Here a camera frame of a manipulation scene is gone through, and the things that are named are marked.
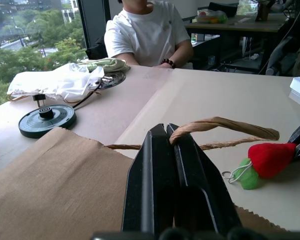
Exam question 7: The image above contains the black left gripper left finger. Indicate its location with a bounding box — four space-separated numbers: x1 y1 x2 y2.
121 123 176 234

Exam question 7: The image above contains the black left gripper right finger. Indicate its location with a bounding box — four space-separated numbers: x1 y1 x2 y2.
166 122 242 234

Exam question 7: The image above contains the red strawberry plush toy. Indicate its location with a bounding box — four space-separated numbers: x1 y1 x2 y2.
222 142 297 191

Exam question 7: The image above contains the brown paper bag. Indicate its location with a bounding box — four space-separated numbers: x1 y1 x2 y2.
0 116 288 240

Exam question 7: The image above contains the white plastic bag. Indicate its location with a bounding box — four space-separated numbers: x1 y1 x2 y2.
6 62 105 101

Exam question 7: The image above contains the clear bag with colourful items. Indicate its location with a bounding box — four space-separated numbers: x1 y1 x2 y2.
196 8 228 25

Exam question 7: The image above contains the grey office chair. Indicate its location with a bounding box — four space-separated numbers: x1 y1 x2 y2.
265 17 300 76

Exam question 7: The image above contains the silver round disc base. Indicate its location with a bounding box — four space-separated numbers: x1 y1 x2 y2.
97 70 127 91

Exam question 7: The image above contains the dark green round kettle base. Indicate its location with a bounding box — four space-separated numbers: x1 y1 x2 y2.
17 103 77 139

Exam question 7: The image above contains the wooden background desk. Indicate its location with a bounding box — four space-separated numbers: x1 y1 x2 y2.
184 14 288 72

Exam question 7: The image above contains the brown wooden object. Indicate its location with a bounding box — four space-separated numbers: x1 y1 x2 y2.
255 0 271 22

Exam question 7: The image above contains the black chair back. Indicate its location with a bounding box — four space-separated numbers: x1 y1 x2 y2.
85 36 109 61

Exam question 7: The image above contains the person in white t-shirt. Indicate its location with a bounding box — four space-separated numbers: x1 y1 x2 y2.
103 0 195 69

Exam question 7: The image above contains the black power cable with plug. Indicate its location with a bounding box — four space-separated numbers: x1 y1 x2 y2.
31 79 102 110

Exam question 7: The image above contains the dark red bead bracelet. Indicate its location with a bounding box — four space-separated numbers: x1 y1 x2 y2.
160 58 177 70

